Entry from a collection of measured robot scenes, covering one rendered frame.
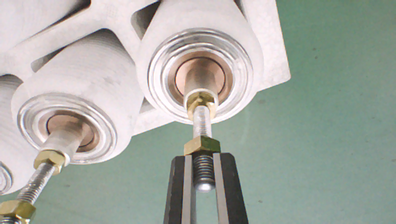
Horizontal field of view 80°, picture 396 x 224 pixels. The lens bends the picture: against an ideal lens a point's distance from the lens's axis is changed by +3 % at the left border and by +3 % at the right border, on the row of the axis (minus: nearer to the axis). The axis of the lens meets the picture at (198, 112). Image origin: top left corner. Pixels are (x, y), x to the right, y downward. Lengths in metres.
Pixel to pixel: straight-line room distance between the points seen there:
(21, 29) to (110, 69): 0.07
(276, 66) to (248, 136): 0.33
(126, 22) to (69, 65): 0.06
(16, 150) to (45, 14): 0.13
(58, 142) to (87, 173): 0.51
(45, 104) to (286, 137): 0.50
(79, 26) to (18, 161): 0.14
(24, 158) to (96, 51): 0.13
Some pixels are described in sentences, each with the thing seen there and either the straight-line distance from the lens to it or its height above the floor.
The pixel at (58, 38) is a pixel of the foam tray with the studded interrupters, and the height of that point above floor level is 0.18.
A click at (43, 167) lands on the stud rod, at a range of 0.19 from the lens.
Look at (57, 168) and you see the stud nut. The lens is 0.20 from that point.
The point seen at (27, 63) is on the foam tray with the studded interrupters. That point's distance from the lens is 0.29.
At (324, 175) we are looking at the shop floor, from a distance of 0.74.
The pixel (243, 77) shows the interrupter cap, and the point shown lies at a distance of 0.17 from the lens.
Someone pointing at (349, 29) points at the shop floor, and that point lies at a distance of 0.49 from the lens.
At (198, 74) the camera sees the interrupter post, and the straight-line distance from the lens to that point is 0.15.
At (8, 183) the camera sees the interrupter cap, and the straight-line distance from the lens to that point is 0.30.
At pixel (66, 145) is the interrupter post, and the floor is 0.27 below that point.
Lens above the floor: 0.40
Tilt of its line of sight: 53 degrees down
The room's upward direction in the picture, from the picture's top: 178 degrees clockwise
